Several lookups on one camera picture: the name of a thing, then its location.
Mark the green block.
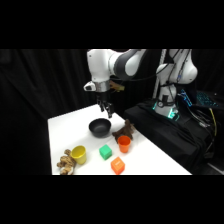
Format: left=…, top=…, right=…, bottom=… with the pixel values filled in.
left=98, top=144, right=113, bottom=161

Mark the black curtain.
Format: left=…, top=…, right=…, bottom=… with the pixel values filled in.
left=0, top=49, right=224, bottom=176

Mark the red block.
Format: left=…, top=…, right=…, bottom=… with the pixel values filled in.
left=110, top=156, right=127, bottom=176

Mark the blue backlit keyboard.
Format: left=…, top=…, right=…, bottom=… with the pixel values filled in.
left=195, top=90, right=222, bottom=109

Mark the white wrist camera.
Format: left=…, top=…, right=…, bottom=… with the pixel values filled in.
left=83, top=80, right=98, bottom=92

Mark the yellow cup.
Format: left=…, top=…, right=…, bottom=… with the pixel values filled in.
left=70, top=145, right=88, bottom=166

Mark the tan wrist mount piece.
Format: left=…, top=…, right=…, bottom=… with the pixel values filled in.
left=110, top=81, right=126, bottom=93

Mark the small green light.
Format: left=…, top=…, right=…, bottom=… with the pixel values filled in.
left=167, top=107, right=180, bottom=122

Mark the brown plush toy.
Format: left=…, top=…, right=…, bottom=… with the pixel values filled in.
left=111, top=118, right=136, bottom=141

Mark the black bowl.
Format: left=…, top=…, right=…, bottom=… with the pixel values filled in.
left=88, top=117, right=113, bottom=139

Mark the orange cup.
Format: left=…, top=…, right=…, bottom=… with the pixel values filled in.
left=117, top=134, right=132, bottom=154

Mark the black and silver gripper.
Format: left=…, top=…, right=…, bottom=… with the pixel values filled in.
left=94, top=80, right=114, bottom=119

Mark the black robot stand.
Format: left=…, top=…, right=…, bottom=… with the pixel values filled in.
left=123, top=99, right=216, bottom=175

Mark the yellow cable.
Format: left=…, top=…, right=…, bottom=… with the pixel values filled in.
left=208, top=107, right=219, bottom=138

